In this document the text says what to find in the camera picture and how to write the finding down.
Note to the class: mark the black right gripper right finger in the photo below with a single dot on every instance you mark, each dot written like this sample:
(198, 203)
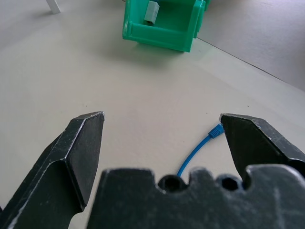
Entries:
(252, 143)

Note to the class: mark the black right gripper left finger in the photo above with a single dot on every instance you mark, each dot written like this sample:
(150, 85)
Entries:
(59, 167)

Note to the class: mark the white post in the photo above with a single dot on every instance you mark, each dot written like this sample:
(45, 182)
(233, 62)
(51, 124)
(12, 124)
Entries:
(53, 5)

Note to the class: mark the green plastic bin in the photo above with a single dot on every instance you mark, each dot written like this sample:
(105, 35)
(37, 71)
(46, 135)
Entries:
(164, 26)

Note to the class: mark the small grey block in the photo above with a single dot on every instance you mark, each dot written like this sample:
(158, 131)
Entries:
(151, 13)

